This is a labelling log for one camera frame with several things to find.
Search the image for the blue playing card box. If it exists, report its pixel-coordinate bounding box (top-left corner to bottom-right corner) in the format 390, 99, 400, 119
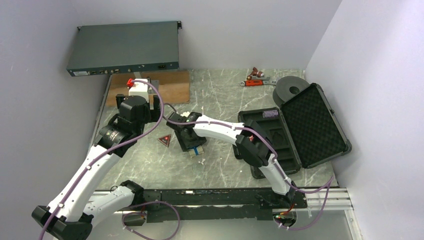
187, 145, 204, 158

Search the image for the purple poker chip stack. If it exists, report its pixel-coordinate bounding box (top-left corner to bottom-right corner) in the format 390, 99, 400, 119
262, 109, 279, 119

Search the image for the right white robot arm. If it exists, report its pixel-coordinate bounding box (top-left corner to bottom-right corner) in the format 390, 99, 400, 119
166, 112, 296, 208

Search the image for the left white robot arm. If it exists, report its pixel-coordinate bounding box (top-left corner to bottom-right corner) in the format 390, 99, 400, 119
31, 94, 164, 240

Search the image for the black poker set case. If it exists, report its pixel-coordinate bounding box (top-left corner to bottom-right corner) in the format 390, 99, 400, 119
237, 83, 352, 175

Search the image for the red triangular dealer button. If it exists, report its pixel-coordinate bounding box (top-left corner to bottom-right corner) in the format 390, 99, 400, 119
157, 134, 172, 148

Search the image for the wooden base board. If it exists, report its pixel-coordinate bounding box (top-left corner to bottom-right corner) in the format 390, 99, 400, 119
105, 70, 190, 107

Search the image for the dark green rack device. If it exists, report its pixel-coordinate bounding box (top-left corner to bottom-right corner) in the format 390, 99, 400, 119
66, 20, 183, 77

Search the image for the grey filament spool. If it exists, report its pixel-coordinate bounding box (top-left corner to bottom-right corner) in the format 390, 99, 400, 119
272, 76, 310, 107

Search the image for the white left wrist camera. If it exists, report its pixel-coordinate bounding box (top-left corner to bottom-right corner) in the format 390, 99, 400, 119
126, 78, 150, 102

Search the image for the grey metal stand bracket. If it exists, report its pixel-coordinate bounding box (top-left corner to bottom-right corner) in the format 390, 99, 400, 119
133, 72, 159, 95

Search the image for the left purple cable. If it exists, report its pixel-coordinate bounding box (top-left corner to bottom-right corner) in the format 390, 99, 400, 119
38, 79, 181, 240

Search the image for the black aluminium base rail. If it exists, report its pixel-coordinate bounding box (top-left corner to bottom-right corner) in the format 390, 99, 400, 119
61, 188, 354, 228

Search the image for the brown hose nozzle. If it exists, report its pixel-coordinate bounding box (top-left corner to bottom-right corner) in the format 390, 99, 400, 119
246, 67, 265, 80

